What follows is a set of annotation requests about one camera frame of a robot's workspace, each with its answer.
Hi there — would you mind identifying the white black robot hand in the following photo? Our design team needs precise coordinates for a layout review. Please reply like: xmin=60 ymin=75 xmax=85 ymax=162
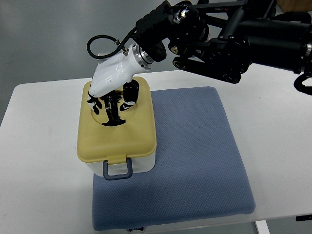
xmin=87 ymin=43 xmax=155 ymax=115

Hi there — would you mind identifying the yellow box lid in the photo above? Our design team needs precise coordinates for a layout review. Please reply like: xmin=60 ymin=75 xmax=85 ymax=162
xmin=77 ymin=77 xmax=156 ymax=165

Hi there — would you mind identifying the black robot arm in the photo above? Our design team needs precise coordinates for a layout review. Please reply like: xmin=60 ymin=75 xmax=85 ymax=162
xmin=132 ymin=0 xmax=312 ymax=95

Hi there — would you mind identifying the white storage box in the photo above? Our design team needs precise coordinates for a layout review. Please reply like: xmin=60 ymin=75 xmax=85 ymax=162
xmin=86 ymin=152 xmax=156 ymax=180

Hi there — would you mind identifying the brown cardboard box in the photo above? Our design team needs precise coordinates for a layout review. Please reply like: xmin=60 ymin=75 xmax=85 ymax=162
xmin=277 ymin=0 xmax=312 ymax=12

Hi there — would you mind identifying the blue grey cushion mat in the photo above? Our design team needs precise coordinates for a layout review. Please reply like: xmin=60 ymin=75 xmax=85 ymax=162
xmin=93 ymin=87 xmax=256 ymax=231

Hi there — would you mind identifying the label tag under mat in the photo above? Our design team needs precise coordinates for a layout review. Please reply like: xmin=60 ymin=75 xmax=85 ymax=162
xmin=128 ymin=227 xmax=144 ymax=234

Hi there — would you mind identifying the white table leg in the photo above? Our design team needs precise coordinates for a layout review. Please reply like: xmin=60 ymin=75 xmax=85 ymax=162
xmin=255 ymin=220 xmax=270 ymax=234

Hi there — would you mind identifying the black cable loop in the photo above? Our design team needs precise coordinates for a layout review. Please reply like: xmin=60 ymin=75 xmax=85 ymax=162
xmin=87 ymin=35 xmax=130 ymax=60

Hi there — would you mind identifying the black table bracket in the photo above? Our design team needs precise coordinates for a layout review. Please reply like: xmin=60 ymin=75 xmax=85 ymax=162
xmin=295 ymin=214 xmax=312 ymax=222

